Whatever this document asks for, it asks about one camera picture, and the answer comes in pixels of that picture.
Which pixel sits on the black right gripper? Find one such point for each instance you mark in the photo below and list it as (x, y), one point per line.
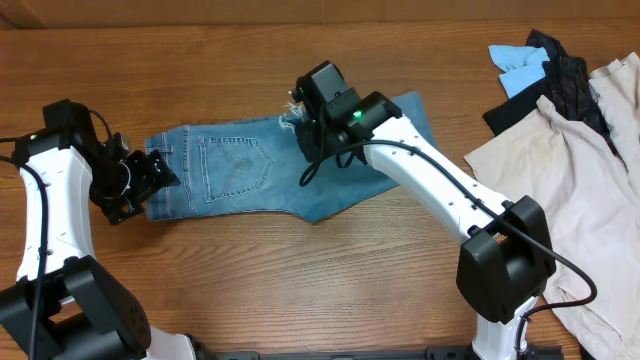
(305, 138)

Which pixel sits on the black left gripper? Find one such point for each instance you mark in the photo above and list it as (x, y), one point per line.
(152, 176)

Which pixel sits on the blue denim jeans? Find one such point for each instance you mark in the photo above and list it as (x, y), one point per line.
(253, 165)

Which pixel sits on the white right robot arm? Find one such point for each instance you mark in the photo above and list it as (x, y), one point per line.
(505, 252)

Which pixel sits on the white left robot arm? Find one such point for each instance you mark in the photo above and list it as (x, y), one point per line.
(65, 304)

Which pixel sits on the light blue cloth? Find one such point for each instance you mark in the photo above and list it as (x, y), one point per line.
(521, 66)

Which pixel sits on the black dark garment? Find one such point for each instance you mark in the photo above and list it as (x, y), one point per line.
(565, 84)

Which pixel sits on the beige cloth garment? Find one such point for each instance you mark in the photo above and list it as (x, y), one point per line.
(589, 190)

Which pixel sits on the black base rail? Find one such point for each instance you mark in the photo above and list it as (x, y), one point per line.
(380, 355)

